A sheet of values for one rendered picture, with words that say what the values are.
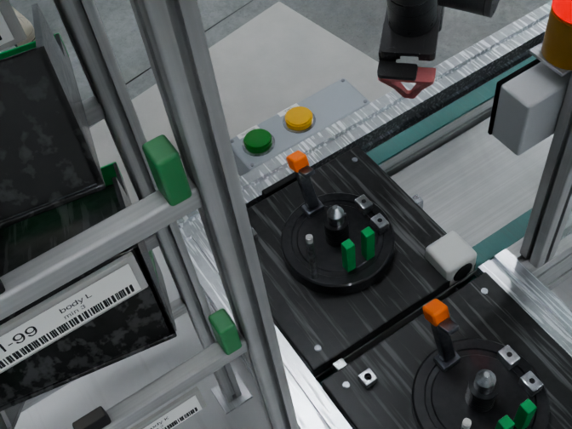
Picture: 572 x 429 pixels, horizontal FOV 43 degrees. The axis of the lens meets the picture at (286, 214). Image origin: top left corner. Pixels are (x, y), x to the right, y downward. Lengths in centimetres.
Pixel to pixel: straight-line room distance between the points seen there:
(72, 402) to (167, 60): 77
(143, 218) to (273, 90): 94
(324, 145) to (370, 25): 170
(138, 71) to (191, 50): 240
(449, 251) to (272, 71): 54
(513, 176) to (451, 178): 8
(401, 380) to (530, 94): 34
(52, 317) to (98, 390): 65
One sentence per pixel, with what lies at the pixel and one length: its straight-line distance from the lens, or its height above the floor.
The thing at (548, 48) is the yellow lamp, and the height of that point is 127.
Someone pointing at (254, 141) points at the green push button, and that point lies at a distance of 104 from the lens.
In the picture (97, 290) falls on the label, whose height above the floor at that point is 145.
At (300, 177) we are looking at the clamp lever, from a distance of 89.
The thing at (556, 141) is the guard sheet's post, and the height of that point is 117.
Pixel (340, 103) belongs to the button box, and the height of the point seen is 96.
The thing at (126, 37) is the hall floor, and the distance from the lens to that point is 285.
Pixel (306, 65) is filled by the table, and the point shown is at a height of 86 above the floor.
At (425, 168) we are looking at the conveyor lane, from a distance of 107.
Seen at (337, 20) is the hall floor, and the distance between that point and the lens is 275.
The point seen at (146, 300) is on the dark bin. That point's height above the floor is 134.
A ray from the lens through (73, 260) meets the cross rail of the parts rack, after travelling 34.
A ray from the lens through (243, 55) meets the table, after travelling 134.
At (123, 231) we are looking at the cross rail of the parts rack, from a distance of 34.
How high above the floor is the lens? 174
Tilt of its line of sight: 54 degrees down
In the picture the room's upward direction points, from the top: 9 degrees counter-clockwise
